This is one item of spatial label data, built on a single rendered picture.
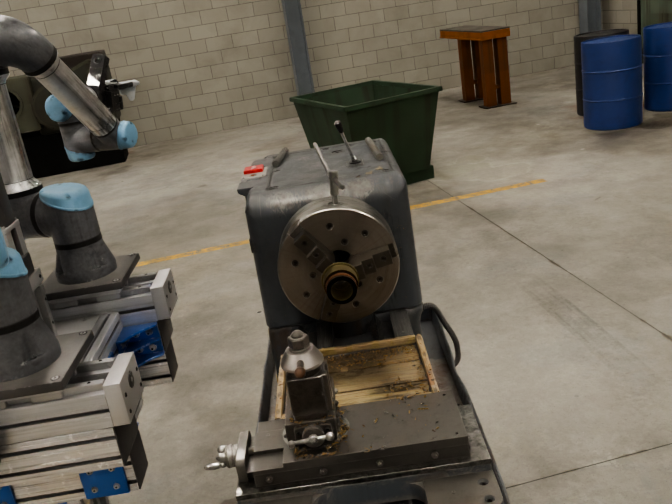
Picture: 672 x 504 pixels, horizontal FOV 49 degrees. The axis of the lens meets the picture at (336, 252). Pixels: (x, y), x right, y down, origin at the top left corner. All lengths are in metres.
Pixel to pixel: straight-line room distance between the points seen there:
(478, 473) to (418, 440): 0.12
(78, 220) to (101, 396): 0.57
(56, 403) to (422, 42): 11.13
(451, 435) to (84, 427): 0.69
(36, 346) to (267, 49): 10.46
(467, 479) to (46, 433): 0.79
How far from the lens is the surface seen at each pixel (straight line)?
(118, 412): 1.49
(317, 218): 1.84
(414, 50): 12.25
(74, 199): 1.90
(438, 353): 2.55
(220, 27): 11.70
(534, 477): 2.86
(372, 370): 1.78
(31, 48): 1.89
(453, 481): 1.38
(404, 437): 1.37
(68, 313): 1.98
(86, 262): 1.92
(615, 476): 2.88
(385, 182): 2.01
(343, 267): 1.77
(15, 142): 1.98
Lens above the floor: 1.74
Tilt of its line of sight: 19 degrees down
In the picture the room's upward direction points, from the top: 9 degrees counter-clockwise
